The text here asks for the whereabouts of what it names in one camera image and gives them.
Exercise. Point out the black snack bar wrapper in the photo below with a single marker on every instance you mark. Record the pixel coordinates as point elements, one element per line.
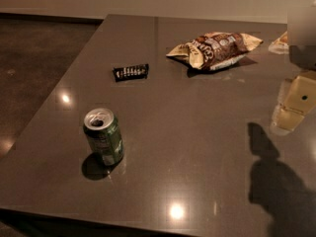
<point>133,72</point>

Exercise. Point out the clear plastic snack packet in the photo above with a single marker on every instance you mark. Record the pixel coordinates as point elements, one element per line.
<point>280,45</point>

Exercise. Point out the green soda can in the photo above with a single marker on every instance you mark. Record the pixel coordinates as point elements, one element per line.
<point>101,128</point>

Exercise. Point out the brown chip bag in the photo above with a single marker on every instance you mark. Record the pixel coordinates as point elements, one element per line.
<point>214,51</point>

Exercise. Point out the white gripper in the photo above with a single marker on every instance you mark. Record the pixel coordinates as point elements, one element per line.
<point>303,57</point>

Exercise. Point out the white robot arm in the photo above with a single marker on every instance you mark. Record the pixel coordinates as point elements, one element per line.
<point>301,27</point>

